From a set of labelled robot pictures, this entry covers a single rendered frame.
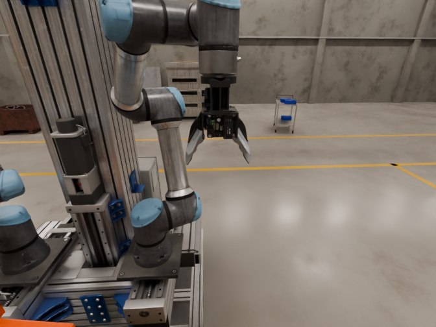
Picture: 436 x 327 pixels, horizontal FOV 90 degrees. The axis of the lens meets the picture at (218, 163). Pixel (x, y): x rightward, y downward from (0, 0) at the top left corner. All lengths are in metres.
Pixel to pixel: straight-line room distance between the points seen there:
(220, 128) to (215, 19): 0.18
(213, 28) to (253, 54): 10.51
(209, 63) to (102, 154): 0.64
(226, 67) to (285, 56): 10.90
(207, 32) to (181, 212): 0.62
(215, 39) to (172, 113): 0.44
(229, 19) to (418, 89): 14.75
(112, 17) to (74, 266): 1.00
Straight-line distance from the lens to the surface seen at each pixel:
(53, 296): 1.20
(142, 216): 0.82
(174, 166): 0.83
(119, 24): 0.48
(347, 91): 12.81
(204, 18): 0.44
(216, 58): 0.43
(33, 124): 7.76
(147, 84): 10.77
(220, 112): 0.42
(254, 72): 10.95
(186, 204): 0.85
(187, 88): 7.60
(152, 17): 0.49
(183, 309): 1.82
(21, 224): 1.07
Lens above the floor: 1.74
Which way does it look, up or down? 24 degrees down
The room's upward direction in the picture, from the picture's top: straight up
